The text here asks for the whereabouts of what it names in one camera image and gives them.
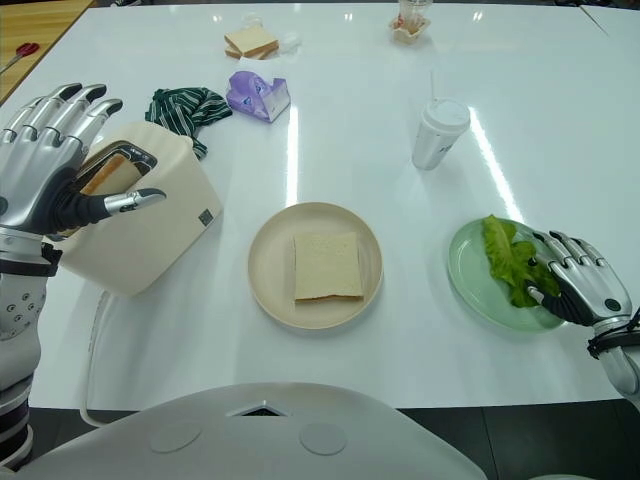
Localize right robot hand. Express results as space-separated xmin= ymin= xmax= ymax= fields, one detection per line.
xmin=524 ymin=230 xmax=634 ymax=328

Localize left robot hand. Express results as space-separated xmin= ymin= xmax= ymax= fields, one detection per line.
xmin=0 ymin=82 xmax=168 ymax=239

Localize green lettuce leaf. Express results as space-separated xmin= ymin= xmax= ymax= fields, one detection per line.
xmin=481 ymin=214 xmax=560 ymax=309

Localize bread slice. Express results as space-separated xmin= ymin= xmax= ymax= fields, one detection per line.
xmin=292 ymin=231 xmax=366 ymax=304
xmin=79 ymin=152 xmax=142 ymax=197
xmin=223 ymin=27 xmax=280 ymax=55
xmin=224 ymin=43 xmax=279 ymax=62

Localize green plate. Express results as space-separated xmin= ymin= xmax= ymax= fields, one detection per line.
xmin=446 ymin=218 xmax=571 ymax=333

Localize cream toaster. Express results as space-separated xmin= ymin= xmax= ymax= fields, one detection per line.
xmin=40 ymin=121 xmax=224 ymax=299

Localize green striped cloth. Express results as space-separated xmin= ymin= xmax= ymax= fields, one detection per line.
xmin=145 ymin=87 xmax=234 ymax=160

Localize white paper cup with straw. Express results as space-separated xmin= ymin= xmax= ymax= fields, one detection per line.
xmin=411 ymin=71 xmax=472 ymax=171

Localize purple tissue pack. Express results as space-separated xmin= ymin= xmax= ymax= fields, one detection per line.
xmin=225 ymin=70 xmax=292 ymax=125

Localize cream plate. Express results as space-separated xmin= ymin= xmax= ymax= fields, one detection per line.
xmin=247 ymin=201 xmax=384 ymax=330

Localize clear plastic wrap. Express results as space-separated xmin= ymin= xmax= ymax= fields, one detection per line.
xmin=277 ymin=30 xmax=304 ymax=55

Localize cream paper tray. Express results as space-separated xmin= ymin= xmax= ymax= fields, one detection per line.
xmin=390 ymin=16 xmax=432 ymax=46

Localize clear plastic cup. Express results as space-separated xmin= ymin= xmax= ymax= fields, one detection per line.
xmin=398 ymin=0 xmax=433 ymax=25

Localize robot body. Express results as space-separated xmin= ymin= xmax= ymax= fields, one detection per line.
xmin=8 ymin=382 xmax=487 ymax=480

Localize black cable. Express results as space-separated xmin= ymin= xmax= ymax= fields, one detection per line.
xmin=586 ymin=308 xmax=640 ymax=360

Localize red handled scissors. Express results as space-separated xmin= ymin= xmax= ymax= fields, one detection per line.
xmin=0 ymin=42 xmax=41 ymax=75

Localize white cord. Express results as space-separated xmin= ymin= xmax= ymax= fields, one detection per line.
xmin=79 ymin=289 xmax=114 ymax=428

